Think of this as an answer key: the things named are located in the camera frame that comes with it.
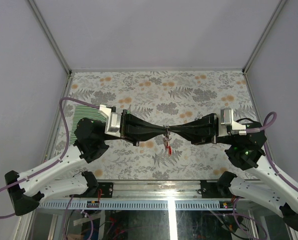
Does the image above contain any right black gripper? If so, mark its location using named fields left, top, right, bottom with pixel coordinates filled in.
left=168, top=112, right=238, bottom=145

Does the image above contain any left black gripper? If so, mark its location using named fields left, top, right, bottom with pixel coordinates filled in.
left=100, top=109, right=168, bottom=147

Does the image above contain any red handled metal key tool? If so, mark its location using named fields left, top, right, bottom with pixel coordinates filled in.
left=163, top=130, right=172, bottom=156

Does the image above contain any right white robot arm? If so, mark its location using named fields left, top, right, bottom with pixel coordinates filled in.
left=168, top=108, right=298, bottom=231

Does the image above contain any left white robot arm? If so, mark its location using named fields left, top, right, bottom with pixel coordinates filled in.
left=4, top=105, right=167, bottom=216

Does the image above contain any green striped cloth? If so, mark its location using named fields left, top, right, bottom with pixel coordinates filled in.
left=69, top=105, right=106, bottom=145

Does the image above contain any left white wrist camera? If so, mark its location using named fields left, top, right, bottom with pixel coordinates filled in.
left=98, top=104, right=122, bottom=138

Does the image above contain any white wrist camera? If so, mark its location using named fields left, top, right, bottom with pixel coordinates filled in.
left=218, top=108, right=247, bottom=137
left=98, top=104, right=122, bottom=138

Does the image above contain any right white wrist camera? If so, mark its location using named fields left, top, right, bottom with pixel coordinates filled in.
left=218, top=108, right=247, bottom=137

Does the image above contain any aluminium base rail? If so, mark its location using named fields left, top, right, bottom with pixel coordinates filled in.
left=39, top=180, right=234, bottom=211

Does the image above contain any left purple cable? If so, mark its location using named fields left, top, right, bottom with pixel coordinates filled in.
left=0, top=97, right=101, bottom=219

